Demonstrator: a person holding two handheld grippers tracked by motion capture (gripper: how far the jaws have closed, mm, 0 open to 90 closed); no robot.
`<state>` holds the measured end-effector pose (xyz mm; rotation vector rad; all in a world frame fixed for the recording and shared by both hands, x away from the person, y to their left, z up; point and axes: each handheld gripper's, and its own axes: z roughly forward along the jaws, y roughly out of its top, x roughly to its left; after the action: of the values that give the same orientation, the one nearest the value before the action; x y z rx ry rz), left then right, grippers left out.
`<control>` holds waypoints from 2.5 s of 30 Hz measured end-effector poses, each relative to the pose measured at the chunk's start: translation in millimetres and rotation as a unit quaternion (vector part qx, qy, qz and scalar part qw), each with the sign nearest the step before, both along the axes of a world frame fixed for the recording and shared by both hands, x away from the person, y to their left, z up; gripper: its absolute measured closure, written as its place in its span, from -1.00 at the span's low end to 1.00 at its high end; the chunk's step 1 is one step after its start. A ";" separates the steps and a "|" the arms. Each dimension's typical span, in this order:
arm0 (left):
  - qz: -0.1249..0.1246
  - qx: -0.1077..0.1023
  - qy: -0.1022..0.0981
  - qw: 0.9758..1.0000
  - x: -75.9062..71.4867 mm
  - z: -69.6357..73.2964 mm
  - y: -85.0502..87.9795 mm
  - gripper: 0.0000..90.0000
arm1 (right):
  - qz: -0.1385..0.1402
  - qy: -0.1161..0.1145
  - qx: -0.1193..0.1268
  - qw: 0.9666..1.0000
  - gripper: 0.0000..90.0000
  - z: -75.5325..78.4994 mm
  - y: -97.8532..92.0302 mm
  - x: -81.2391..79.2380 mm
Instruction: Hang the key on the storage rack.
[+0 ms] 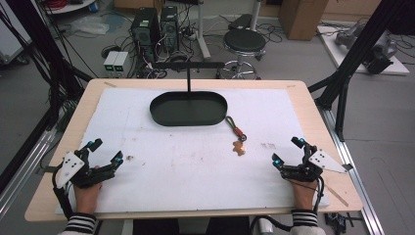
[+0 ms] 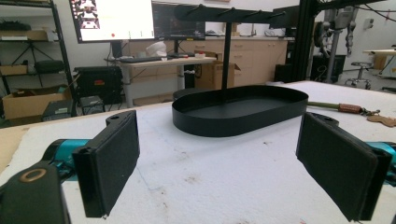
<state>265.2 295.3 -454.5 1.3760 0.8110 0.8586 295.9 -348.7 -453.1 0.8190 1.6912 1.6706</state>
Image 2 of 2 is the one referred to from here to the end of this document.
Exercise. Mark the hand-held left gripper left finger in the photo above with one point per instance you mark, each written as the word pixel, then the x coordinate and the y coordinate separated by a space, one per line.
pixel 107 161

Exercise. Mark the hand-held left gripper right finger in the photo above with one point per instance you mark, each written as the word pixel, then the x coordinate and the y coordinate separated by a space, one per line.
pixel 339 168

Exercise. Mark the black key holder stand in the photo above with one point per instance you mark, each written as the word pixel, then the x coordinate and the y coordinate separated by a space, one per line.
pixel 236 105

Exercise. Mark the small black box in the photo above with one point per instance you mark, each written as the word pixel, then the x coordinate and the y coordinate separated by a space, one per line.
pixel 91 104

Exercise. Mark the black equipment case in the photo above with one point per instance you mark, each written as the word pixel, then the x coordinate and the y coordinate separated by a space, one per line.
pixel 99 84

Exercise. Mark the white table cloth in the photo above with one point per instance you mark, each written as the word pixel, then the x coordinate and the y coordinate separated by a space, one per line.
pixel 199 174

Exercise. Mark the open cardboard box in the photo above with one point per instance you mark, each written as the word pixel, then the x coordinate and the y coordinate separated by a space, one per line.
pixel 31 102

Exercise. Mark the round metal stool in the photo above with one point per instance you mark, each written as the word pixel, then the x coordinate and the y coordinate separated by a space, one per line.
pixel 359 73

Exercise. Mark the black keyboard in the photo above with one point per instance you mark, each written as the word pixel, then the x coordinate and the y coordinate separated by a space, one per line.
pixel 141 59

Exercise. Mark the wooden standing desk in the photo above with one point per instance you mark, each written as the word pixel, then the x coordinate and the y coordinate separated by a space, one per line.
pixel 168 67

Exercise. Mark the black metal shelf rack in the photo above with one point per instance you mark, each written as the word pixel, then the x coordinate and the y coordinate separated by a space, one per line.
pixel 37 46

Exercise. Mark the brown cardboard box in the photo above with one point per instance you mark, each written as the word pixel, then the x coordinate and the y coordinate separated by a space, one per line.
pixel 214 74

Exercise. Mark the dark computer monitor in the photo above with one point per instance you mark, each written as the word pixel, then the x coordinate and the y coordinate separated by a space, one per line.
pixel 174 23

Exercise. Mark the black metal frame post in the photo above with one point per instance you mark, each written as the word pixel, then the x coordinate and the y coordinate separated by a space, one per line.
pixel 306 40

